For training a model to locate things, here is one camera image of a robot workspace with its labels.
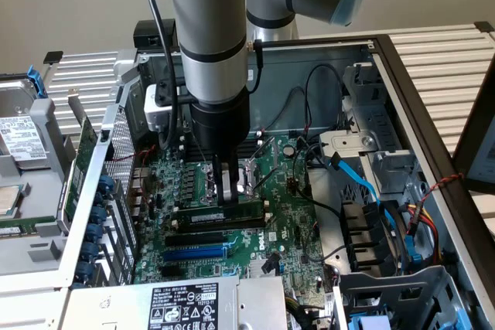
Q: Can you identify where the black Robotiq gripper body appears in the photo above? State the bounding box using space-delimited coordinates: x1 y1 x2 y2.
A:
190 88 251 158

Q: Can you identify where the green RAM stick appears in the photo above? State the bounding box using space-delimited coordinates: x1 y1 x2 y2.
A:
176 199 267 225
0 216 57 240

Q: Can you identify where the silver CPU socket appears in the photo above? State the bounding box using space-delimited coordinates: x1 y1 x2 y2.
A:
199 158 259 206

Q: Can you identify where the thin metal locking lever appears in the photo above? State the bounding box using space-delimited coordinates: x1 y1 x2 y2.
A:
252 168 281 194

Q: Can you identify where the long black expansion slot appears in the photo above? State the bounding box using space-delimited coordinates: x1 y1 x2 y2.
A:
165 230 225 249

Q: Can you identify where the green Dell motherboard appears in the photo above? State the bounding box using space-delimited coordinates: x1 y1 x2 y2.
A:
133 134 334 297

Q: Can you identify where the long blue expansion slot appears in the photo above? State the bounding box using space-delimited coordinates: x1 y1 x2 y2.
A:
162 245 228 264

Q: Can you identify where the metal port block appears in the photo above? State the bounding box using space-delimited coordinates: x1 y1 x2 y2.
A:
130 166 151 219

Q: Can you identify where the silver chipset heatsink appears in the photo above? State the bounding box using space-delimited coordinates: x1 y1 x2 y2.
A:
248 258 280 280

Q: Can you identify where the open grey PC case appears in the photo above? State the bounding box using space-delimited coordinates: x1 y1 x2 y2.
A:
57 34 495 330

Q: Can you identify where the blue slot retention clip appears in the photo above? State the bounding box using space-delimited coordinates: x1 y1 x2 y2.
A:
97 174 114 196
76 261 94 283
82 242 100 262
86 223 104 243
91 205 108 225

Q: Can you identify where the black box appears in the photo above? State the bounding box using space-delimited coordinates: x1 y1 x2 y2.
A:
132 19 179 49

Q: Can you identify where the green expansion card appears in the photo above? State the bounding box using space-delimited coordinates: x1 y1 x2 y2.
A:
61 88 99 227

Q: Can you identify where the black plastic fan shroud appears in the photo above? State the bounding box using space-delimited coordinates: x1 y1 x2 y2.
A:
339 199 405 274

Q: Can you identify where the grey power supply unit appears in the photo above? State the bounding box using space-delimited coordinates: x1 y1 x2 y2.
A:
68 275 288 330

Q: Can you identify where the grey metal disk bay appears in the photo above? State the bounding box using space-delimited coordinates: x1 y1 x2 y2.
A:
319 62 426 207

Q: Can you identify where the grey parts rack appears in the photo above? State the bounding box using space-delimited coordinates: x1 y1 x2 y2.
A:
0 70 80 288

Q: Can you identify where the blue plastic disk tab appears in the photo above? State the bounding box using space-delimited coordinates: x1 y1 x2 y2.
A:
26 66 48 100

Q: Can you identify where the silver hard disk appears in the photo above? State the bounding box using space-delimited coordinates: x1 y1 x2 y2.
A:
0 79 50 171

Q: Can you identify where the silver CPU chip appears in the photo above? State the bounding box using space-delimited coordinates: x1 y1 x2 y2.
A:
0 185 22 219

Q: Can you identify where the grey plastic drive cage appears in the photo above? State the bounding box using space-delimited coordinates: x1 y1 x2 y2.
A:
333 264 479 330

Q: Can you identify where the black framed monitor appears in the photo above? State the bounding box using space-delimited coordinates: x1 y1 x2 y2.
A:
451 69 495 238

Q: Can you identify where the metal socket cover frame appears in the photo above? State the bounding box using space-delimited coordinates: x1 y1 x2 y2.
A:
250 135 281 172

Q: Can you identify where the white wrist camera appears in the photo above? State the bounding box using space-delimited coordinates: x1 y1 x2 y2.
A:
143 82 182 133

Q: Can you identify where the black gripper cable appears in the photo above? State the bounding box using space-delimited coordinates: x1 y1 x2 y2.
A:
246 39 267 94

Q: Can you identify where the thin black red wire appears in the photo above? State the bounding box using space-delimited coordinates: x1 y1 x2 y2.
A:
260 86 311 132

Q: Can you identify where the red black twisted wire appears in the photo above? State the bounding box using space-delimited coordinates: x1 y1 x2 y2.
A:
104 145 158 163
419 172 465 208

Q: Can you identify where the black wire over motherboard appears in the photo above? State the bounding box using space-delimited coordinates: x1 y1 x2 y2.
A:
291 136 343 217

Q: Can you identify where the thin black wire loop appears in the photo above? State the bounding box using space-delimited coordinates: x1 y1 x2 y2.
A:
302 63 347 132

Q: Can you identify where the blue SATA wire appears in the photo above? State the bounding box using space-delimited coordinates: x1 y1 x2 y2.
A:
326 151 406 258

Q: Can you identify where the black camera cable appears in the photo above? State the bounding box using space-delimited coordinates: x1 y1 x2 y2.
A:
140 0 183 151

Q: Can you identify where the coloured power wire bundle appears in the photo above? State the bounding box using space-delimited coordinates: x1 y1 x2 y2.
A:
404 201 442 266

